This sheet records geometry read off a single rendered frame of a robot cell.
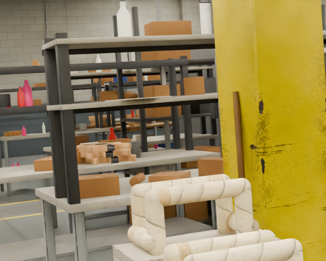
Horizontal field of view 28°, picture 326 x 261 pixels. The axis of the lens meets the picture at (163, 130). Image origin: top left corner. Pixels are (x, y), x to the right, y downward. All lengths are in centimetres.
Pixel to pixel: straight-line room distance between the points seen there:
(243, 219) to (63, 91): 195
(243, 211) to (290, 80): 107
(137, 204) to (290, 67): 112
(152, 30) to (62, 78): 52
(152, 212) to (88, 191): 211
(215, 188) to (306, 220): 113
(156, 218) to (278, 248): 21
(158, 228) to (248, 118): 112
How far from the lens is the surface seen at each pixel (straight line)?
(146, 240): 111
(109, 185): 320
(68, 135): 301
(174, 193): 111
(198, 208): 642
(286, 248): 103
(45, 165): 467
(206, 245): 106
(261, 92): 212
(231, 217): 123
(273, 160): 215
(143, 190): 117
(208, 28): 473
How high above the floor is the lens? 137
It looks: 3 degrees down
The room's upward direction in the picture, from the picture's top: 4 degrees counter-clockwise
